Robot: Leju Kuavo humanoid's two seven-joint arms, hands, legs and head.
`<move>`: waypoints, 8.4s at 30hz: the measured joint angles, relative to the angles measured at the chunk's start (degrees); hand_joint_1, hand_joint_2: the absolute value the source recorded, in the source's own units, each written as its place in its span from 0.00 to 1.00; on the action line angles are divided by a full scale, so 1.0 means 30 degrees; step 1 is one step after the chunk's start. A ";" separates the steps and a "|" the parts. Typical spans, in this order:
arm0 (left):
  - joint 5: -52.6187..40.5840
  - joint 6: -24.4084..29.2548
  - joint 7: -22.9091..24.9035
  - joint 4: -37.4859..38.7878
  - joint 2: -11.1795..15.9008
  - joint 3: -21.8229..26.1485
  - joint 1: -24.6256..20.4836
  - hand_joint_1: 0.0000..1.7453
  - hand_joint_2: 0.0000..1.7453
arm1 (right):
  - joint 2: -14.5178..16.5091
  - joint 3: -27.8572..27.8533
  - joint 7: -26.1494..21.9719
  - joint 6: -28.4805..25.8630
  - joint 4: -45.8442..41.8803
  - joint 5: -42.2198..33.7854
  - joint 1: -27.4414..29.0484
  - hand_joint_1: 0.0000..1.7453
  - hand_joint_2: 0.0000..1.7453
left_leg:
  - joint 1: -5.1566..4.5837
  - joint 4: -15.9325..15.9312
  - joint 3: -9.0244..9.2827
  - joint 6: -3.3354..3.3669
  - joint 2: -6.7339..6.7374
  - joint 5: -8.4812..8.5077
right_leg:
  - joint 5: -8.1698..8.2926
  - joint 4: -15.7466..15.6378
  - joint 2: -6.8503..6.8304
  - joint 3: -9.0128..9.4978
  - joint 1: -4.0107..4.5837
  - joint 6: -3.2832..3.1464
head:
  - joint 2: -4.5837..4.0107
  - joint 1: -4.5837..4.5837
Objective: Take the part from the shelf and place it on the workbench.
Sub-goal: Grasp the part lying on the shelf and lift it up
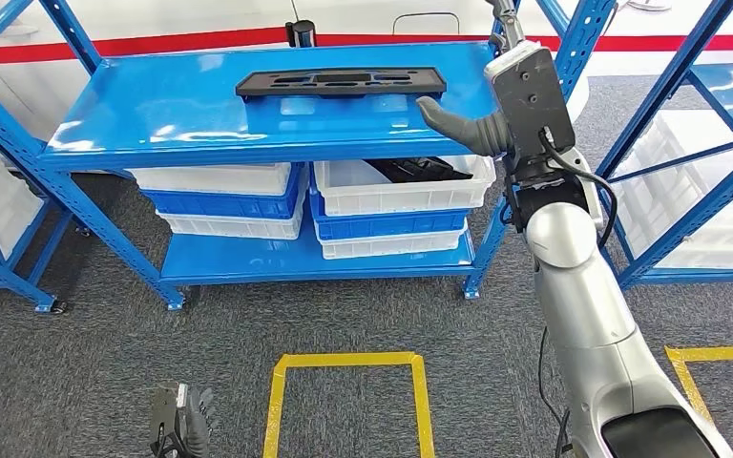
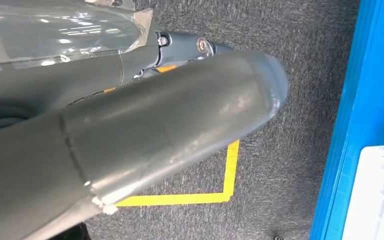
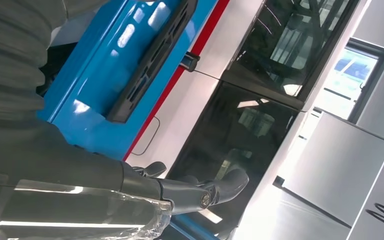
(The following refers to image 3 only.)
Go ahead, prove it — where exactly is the black framed glass window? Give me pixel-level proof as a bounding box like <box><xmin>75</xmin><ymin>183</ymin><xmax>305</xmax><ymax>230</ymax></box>
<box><xmin>312</xmin><ymin>37</ymin><xmax>384</xmax><ymax>125</ymax></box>

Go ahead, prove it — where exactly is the blue metal shelf rack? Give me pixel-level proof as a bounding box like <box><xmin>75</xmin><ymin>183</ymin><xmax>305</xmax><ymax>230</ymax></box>
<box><xmin>37</xmin><ymin>0</ymin><xmax>231</xmax><ymax>240</ymax></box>

